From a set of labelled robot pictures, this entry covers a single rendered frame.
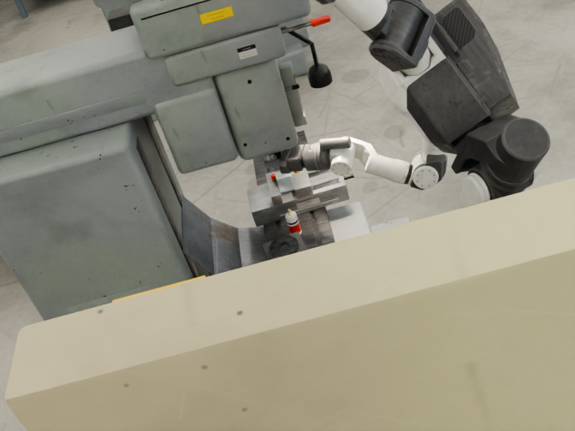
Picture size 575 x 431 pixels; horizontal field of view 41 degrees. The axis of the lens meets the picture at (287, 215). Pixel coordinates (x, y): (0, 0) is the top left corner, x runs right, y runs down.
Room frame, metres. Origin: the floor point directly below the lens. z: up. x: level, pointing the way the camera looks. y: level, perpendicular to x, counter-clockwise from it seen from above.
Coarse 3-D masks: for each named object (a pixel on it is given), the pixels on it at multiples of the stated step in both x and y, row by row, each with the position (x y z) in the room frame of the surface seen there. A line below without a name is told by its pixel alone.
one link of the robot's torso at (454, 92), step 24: (456, 0) 1.77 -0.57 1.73; (456, 24) 1.73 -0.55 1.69; (480, 24) 1.69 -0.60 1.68; (432, 48) 1.69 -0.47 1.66; (456, 48) 1.65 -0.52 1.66; (480, 48) 1.65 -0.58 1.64; (384, 72) 1.73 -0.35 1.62; (408, 72) 1.67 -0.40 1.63; (432, 72) 1.65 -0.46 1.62; (456, 72) 1.63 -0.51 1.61; (480, 72) 1.61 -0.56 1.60; (504, 72) 1.66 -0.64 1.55; (408, 96) 1.66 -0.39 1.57; (432, 96) 1.62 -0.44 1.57; (456, 96) 1.59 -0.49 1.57; (480, 96) 1.58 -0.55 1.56; (504, 96) 1.56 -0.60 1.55; (432, 120) 1.59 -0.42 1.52; (456, 120) 1.56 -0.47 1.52; (480, 120) 1.55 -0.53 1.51; (432, 144) 1.63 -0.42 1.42; (456, 144) 1.58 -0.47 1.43
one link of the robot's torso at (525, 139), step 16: (480, 128) 1.51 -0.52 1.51; (496, 128) 1.48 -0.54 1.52; (512, 128) 1.41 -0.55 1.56; (528, 128) 1.40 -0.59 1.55; (544, 128) 1.39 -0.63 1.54; (464, 144) 1.52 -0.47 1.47; (480, 144) 1.45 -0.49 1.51; (496, 144) 1.42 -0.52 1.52; (512, 144) 1.37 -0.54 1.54; (528, 144) 1.37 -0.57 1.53; (544, 144) 1.36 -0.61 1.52; (464, 160) 1.53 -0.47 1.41; (480, 160) 1.46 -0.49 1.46; (496, 160) 1.40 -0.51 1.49; (512, 160) 1.36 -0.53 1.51; (528, 160) 1.34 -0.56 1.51; (496, 176) 1.42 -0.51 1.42; (512, 176) 1.38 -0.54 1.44; (528, 176) 1.39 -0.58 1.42
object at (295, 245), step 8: (296, 232) 1.83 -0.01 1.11; (272, 240) 1.82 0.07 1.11; (280, 240) 1.79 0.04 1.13; (288, 240) 1.78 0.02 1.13; (296, 240) 1.77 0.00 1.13; (264, 248) 1.80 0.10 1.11; (272, 248) 1.77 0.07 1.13; (280, 248) 1.77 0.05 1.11; (288, 248) 1.75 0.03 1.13; (296, 248) 1.74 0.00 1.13; (304, 248) 1.74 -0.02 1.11; (272, 256) 1.75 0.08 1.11; (280, 256) 1.73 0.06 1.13
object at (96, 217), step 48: (48, 144) 2.02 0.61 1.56; (96, 144) 1.93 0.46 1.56; (144, 144) 2.05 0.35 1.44; (0, 192) 1.89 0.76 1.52; (48, 192) 1.88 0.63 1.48; (96, 192) 1.87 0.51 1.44; (144, 192) 1.87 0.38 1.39; (0, 240) 1.90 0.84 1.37; (48, 240) 1.89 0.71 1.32; (96, 240) 1.88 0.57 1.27; (144, 240) 1.87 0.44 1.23; (48, 288) 1.89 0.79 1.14; (96, 288) 1.88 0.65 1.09; (144, 288) 1.87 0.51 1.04
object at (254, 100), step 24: (240, 72) 1.98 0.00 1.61; (264, 72) 1.97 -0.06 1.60; (240, 96) 1.97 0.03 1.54; (264, 96) 1.97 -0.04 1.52; (240, 120) 1.98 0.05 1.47; (264, 120) 1.97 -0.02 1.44; (288, 120) 1.97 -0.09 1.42; (240, 144) 1.98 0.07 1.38; (264, 144) 1.97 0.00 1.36; (288, 144) 1.97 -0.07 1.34
